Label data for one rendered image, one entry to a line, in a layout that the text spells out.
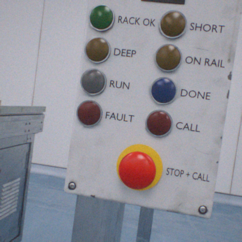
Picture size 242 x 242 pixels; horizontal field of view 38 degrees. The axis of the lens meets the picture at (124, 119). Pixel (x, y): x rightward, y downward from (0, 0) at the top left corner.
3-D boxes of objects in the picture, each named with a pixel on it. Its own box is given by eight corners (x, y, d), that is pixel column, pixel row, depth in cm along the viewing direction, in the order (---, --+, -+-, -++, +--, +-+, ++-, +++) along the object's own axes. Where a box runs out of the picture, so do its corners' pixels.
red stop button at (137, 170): (152, 194, 36) (158, 155, 36) (114, 187, 36) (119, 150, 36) (155, 184, 40) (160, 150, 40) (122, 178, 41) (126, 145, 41)
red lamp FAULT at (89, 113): (98, 127, 39) (101, 102, 39) (74, 123, 39) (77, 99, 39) (99, 126, 40) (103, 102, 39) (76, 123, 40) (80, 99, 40)
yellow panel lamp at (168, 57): (179, 71, 37) (182, 45, 37) (153, 68, 38) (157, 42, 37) (179, 72, 38) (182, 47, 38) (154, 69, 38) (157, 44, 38)
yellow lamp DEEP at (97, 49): (106, 63, 38) (109, 38, 38) (82, 60, 39) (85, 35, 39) (108, 64, 39) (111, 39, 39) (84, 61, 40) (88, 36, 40)
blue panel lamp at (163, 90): (174, 104, 37) (177, 79, 37) (149, 101, 38) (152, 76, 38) (174, 104, 38) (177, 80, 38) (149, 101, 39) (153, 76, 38)
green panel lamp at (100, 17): (110, 30, 38) (114, 4, 38) (86, 27, 39) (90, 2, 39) (112, 31, 39) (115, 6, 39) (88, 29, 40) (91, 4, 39)
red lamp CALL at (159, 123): (169, 137, 38) (173, 112, 37) (144, 133, 38) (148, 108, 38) (169, 137, 38) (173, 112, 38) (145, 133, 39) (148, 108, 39)
